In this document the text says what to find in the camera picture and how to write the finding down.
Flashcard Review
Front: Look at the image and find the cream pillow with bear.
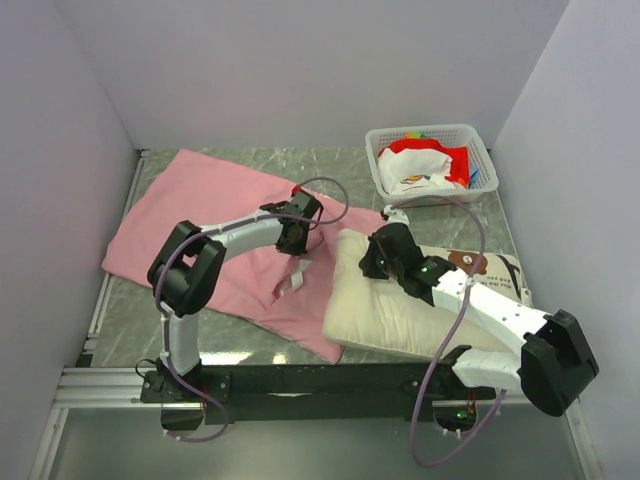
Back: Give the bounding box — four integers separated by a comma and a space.
323, 229, 532, 358

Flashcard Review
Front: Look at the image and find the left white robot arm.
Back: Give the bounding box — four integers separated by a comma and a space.
147, 190, 324, 402

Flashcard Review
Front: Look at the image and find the pink pillowcase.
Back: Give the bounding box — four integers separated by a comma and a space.
102, 150, 383, 363

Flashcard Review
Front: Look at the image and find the white plastic basket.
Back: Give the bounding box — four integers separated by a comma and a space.
365, 124, 499, 205

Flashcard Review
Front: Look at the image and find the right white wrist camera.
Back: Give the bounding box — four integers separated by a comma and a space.
380, 205, 410, 227

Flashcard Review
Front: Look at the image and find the aluminium rail frame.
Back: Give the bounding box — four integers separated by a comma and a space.
31, 147, 605, 479

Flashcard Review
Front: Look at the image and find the white and red cloth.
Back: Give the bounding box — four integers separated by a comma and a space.
377, 137, 471, 196

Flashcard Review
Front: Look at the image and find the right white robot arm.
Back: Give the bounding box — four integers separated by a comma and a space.
359, 223, 599, 417

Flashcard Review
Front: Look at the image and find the colourful cloth in basket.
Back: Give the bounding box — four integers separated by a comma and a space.
404, 132, 478, 188

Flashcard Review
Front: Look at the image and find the black base beam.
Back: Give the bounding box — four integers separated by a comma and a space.
139, 362, 501, 434

